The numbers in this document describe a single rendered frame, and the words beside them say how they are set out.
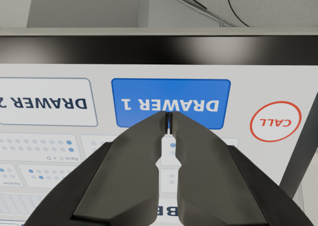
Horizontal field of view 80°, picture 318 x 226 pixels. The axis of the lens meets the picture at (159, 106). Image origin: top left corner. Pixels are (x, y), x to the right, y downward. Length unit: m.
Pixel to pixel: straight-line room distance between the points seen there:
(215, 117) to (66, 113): 0.13
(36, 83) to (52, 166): 0.09
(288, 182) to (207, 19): 1.50
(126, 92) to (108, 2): 0.18
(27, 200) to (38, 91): 0.15
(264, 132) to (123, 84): 0.13
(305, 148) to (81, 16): 0.31
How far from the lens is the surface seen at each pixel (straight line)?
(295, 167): 0.23
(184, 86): 0.15
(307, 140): 0.21
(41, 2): 0.36
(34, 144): 0.22
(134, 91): 0.16
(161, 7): 1.39
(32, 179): 0.26
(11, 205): 0.32
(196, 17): 1.57
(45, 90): 0.18
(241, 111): 0.17
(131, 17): 0.29
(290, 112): 0.19
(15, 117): 0.22
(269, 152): 0.21
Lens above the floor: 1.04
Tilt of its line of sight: 12 degrees down
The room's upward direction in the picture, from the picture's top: 178 degrees counter-clockwise
